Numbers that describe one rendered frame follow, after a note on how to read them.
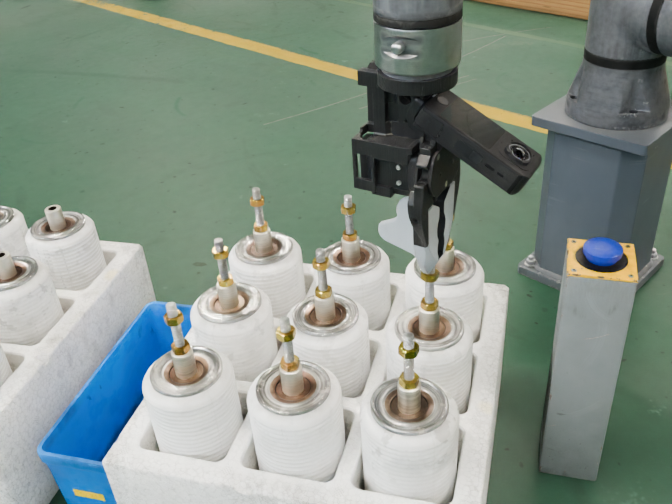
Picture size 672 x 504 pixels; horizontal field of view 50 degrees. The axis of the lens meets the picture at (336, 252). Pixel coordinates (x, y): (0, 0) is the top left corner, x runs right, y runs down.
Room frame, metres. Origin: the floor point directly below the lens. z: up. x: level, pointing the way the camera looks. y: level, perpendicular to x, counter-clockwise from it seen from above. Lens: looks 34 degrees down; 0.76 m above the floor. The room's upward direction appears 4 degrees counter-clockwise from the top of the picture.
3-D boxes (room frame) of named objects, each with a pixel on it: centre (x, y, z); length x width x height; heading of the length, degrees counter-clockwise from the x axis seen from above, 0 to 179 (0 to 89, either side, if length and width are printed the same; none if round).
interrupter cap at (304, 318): (0.64, 0.02, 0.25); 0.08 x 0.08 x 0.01
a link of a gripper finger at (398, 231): (0.60, -0.07, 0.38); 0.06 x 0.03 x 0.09; 58
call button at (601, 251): (0.62, -0.28, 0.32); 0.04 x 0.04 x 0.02
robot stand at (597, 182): (1.03, -0.45, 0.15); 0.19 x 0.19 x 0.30; 43
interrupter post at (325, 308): (0.64, 0.02, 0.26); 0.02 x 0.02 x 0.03
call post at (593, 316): (0.62, -0.28, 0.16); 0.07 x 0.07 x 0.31; 72
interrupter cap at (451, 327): (0.60, -0.10, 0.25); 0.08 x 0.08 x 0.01
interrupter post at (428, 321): (0.60, -0.10, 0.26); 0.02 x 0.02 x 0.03
